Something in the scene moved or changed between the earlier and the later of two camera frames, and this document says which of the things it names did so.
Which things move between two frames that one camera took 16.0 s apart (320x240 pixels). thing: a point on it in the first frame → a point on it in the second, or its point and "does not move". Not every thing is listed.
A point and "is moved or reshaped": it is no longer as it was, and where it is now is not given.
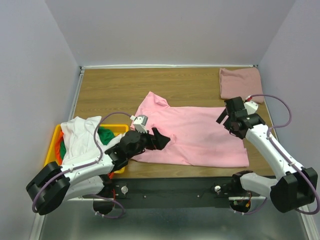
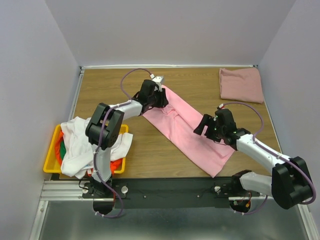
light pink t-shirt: (196, 138) is moved or reshaped
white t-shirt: (81, 144) does not move
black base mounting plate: (175, 192) does not move
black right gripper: (227, 120) → (205, 125)
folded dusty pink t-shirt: (240, 82) does not move
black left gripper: (153, 139) → (161, 99)
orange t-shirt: (111, 175) does not move
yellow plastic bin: (52, 158) does not move
